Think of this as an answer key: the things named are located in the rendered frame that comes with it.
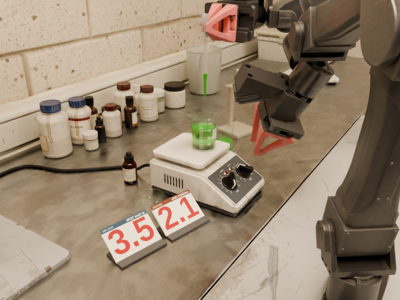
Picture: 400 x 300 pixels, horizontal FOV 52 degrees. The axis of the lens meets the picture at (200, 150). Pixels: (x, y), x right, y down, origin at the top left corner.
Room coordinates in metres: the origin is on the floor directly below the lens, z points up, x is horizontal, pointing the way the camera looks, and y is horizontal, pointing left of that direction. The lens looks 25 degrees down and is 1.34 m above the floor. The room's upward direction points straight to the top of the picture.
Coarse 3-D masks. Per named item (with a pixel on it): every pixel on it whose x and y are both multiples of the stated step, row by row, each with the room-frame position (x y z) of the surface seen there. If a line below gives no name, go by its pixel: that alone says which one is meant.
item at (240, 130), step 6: (228, 90) 1.07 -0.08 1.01; (228, 96) 1.07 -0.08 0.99; (228, 102) 1.07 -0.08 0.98; (228, 108) 1.07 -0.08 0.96; (228, 114) 1.07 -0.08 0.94; (228, 120) 1.07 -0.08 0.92; (234, 126) 1.06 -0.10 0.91; (240, 126) 1.06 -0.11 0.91; (246, 126) 1.06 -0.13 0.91; (234, 132) 1.02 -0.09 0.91; (240, 132) 1.02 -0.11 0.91; (246, 132) 1.02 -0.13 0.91
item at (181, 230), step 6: (156, 216) 0.60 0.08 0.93; (198, 216) 0.63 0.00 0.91; (204, 216) 0.63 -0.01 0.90; (186, 222) 0.61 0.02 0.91; (192, 222) 0.61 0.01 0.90; (198, 222) 0.61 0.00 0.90; (204, 222) 0.61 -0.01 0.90; (162, 228) 0.58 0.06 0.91; (174, 228) 0.59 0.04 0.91; (180, 228) 0.60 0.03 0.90; (186, 228) 0.60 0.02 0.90; (192, 228) 0.60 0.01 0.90; (162, 234) 0.58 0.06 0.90; (168, 234) 0.58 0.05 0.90; (174, 234) 0.58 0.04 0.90; (180, 234) 0.58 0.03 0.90
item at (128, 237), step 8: (144, 216) 0.59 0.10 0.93; (128, 224) 0.56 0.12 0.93; (136, 224) 0.57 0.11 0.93; (144, 224) 0.57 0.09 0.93; (112, 232) 0.54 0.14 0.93; (120, 232) 0.55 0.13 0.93; (128, 232) 0.55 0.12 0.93; (136, 232) 0.56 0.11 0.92; (144, 232) 0.56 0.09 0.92; (152, 232) 0.57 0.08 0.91; (112, 240) 0.53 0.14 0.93; (120, 240) 0.54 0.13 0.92; (128, 240) 0.54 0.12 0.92; (136, 240) 0.55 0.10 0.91; (144, 240) 0.55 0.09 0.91; (112, 248) 0.52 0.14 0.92; (120, 248) 0.53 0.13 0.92; (128, 248) 0.53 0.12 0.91; (120, 256) 0.52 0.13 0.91
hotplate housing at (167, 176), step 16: (160, 160) 0.73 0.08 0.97; (224, 160) 0.74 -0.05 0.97; (160, 176) 0.72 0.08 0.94; (176, 176) 0.70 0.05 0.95; (192, 176) 0.68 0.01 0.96; (176, 192) 0.70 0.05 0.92; (192, 192) 0.68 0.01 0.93; (208, 192) 0.66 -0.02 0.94; (256, 192) 0.70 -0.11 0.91; (224, 208) 0.64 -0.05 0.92; (240, 208) 0.64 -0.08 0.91
